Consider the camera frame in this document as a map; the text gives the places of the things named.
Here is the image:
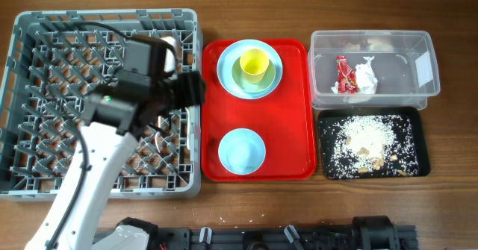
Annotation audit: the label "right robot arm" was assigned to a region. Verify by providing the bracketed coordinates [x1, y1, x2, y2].
[352, 216, 397, 250]

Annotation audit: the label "white napkin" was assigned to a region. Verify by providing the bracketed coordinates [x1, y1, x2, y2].
[331, 56, 378, 104]

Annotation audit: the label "light blue bowl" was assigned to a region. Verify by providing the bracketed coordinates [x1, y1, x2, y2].
[217, 128, 267, 175]

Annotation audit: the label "cream plastic spoon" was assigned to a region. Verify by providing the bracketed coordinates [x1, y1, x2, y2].
[185, 107, 194, 150]

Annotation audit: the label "rice and food scraps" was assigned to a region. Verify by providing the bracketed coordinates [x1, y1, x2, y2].
[319, 115, 419, 180]

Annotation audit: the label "red plastic tray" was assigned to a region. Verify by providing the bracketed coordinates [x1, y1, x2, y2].
[201, 39, 317, 181]

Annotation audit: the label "black plastic tray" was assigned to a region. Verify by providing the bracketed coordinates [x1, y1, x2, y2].
[317, 107, 431, 176]

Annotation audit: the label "yellow plastic cup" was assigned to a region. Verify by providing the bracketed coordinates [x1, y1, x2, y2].
[240, 49, 269, 84]

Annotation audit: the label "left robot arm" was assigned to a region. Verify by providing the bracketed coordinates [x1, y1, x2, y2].
[26, 35, 206, 249]

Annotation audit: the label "large light blue plate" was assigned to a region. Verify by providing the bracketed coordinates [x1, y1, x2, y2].
[217, 40, 283, 99]

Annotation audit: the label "small green plate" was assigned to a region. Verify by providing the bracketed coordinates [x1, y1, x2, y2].
[232, 58, 276, 93]

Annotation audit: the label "red snack wrapper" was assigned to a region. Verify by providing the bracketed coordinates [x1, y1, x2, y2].
[336, 55, 359, 94]

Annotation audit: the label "clear plastic bin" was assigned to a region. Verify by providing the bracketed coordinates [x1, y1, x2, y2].
[308, 30, 441, 110]

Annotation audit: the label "grey plastic dishwasher rack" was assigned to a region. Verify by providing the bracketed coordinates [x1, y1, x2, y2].
[1, 8, 203, 201]

